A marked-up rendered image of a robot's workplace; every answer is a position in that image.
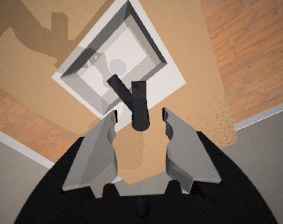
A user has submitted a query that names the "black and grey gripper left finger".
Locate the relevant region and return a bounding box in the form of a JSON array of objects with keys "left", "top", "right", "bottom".
[{"left": 14, "top": 110, "right": 118, "bottom": 224}]

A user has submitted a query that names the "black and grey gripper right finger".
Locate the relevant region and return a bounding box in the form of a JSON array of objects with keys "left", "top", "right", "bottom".
[{"left": 162, "top": 107, "right": 278, "bottom": 224}]

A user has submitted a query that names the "white square sink basin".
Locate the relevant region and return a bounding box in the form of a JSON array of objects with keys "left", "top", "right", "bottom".
[{"left": 51, "top": 0, "right": 186, "bottom": 132}]

